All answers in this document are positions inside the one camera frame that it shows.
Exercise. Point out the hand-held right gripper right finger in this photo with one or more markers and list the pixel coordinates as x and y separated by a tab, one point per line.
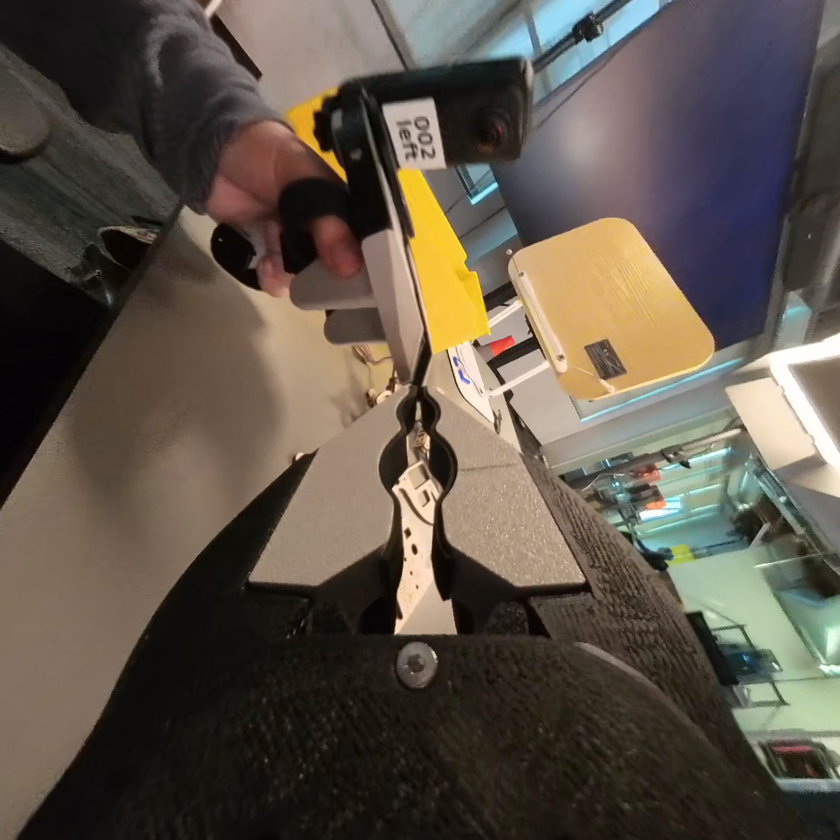
512	525

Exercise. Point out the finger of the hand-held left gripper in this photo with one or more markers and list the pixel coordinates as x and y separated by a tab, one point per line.
394	302

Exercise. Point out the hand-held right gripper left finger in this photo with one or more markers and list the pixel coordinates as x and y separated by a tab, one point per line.
315	525

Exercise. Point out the person's left forearm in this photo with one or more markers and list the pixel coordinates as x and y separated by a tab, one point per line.
131	79

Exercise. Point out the person's left hand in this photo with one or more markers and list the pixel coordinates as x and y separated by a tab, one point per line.
253	174

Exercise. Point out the white board with blue marks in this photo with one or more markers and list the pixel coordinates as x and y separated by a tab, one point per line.
472	387

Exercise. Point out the red cup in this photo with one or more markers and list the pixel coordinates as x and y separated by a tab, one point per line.
502	346

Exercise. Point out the black pole with clamp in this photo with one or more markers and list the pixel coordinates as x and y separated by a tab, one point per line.
586	27

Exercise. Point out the dark blue partition panel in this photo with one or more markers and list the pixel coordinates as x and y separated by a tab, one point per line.
689	131

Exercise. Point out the white cabinet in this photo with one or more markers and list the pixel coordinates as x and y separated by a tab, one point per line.
774	420

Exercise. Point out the person's dark trousers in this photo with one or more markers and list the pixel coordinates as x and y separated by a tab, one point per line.
65	197

